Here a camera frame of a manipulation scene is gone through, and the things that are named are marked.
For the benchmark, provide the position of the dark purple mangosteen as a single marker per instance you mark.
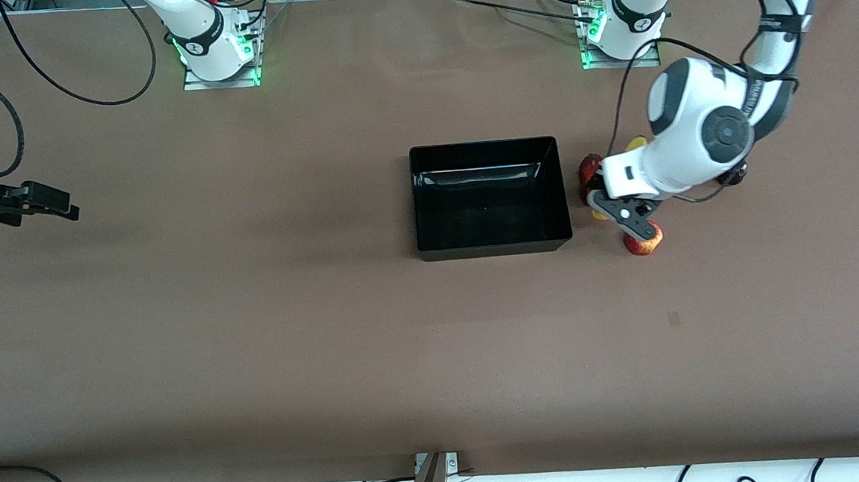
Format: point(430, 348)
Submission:
point(739, 176)

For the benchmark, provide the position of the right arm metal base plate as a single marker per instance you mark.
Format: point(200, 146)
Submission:
point(195, 85)

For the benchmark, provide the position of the silver table edge bracket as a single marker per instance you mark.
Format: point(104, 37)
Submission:
point(452, 462)

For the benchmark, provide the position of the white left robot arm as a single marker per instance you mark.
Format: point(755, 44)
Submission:
point(693, 124)

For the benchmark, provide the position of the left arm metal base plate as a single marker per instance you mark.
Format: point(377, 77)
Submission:
point(647, 61)

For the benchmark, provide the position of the red yellow mango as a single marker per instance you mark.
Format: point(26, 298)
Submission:
point(591, 168)

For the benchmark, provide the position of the black plastic box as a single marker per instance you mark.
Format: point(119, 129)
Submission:
point(487, 207)

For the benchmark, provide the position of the yellow banana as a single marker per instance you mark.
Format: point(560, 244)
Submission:
point(636, 142)

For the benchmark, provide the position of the red yellow apple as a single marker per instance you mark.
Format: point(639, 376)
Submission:
point(645, 245)

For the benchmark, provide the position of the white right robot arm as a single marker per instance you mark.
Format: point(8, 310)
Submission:
point(203, 37)

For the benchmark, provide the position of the small clear tape piece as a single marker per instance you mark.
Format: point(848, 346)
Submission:
point(675, 319)

